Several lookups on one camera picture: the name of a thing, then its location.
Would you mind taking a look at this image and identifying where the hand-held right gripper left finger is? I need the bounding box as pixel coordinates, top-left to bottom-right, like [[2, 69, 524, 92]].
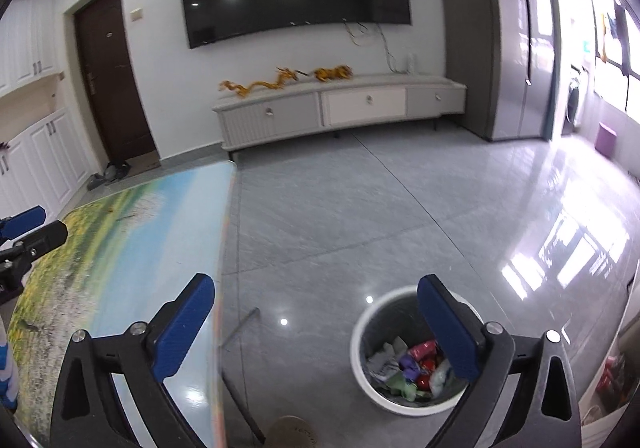
[[50, 273, 217, 448]]

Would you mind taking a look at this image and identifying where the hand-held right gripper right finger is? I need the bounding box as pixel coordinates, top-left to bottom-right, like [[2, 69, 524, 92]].
[[416, 274, 583, 448]]

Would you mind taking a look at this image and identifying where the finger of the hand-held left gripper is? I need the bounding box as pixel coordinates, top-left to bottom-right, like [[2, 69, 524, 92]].
[[0, 220, 68, 299], [0, 207, 47, 239]]

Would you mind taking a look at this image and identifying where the white waste bin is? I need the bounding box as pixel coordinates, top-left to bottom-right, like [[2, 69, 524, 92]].
[[350, 285, 483, 416]]

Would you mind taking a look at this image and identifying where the black table leg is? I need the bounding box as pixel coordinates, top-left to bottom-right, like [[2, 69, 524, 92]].
[[220, 308, 266, 444]]

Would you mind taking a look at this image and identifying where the brown doormat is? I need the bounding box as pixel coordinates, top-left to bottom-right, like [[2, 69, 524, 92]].
[[125, 153, 161, 173]]

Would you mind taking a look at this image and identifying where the round brown stool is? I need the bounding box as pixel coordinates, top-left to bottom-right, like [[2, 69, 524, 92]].
[[267, 415, 318, 448]]

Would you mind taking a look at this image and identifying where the dark brown door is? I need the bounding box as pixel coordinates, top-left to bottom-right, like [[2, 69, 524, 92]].
[[74, 0, 160, 163]]

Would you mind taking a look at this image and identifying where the white television console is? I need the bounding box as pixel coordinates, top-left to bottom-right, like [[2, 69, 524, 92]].
[[212, 74, 468, 152]]

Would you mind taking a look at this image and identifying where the purple box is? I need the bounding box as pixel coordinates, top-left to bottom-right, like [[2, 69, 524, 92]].
[[595, 123, 618, 157]]

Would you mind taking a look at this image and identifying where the gold dragon figurine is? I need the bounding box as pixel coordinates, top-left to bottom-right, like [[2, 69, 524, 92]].
[[220, 68, 311, 98]]

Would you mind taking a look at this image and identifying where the washing machine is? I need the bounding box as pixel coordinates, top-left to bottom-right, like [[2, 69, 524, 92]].
[[561, 64, 593, 136]]

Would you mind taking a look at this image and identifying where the gold tiger figurine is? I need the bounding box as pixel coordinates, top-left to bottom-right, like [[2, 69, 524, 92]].
[[315, 65, 355, 81]]

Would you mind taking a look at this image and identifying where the grey refrigerator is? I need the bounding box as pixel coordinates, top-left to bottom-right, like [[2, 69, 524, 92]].
[[435, 0, 561, 143]]

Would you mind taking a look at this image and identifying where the bright window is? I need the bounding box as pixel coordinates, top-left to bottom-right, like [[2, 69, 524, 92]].
[[590, 0, 640, 113]]

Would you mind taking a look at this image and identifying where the white wall cabinet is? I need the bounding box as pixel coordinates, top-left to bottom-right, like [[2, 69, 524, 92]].
[[0, 0, 93, 223]]

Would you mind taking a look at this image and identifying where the television cable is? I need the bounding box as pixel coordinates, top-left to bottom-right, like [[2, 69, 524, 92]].
[[342, 20, 401, 73]]

